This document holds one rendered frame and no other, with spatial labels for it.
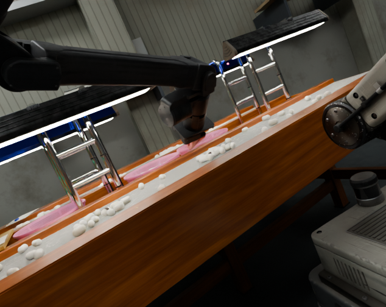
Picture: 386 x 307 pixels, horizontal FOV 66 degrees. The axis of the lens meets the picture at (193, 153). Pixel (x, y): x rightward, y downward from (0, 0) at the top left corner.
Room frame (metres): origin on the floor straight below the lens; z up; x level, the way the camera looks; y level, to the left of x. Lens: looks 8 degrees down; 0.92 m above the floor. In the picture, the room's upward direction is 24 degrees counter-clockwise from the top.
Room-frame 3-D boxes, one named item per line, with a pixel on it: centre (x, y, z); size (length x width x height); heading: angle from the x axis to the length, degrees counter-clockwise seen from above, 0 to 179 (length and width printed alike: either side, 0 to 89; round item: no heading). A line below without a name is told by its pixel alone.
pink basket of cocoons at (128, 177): (1.28, 0.19, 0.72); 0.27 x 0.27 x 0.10
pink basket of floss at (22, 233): (1.09, 0.58, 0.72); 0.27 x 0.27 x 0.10
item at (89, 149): (1.34, 0.51, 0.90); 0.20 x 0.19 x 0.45; 116
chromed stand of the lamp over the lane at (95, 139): (0.99, 0.33, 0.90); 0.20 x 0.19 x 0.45; 116
